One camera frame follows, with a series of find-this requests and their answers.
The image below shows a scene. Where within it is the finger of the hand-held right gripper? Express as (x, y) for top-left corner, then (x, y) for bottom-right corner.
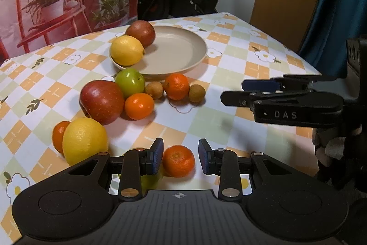
(221, 89), (344, 129)
(242, 75), (347, 92)

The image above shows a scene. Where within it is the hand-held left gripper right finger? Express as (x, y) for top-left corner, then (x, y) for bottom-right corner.
(199, 138), (300, 202)

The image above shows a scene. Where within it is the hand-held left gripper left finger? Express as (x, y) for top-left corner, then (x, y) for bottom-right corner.
(61, 137), (164, 202)

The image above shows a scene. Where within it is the orange tangerine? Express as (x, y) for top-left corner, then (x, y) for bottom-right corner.
(163, 73), (191, 100)
(162, 145), (195, 178)
(124, 93), (155, 121)
(52, 121), (71, 155)

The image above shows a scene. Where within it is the yellow-green apple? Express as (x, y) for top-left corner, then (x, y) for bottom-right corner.
(140, 166), (164, 191)

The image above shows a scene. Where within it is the small brown longan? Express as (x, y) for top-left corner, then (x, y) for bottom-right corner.
(145, 81), (165, 100)
(188, 84), (206, 103)

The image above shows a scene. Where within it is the yellow lemon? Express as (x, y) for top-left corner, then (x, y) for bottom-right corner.
(110, 35), (146, 67)
(62, 117), (109, 166)

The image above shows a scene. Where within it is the green apple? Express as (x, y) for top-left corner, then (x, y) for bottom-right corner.
(115, 68), (146, 99)

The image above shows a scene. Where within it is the red apple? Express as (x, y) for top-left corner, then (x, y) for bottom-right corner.
(79, 80), (125, 125)

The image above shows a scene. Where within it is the beige round plate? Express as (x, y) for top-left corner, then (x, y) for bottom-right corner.
(109, 25), (208, 80)

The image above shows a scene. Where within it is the reddish brown round fruit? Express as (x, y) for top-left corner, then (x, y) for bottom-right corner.
(125, 20), (156, 48)

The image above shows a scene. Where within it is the person's right hand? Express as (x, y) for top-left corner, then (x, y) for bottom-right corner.
(312, 123), (362, 161)

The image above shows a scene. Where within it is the checkered floral tablecloth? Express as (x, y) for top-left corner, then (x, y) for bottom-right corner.
(0, 12), (323, 242)

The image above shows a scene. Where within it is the blue curtain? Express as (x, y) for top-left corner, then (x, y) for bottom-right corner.
(298, 0), (367, 79)

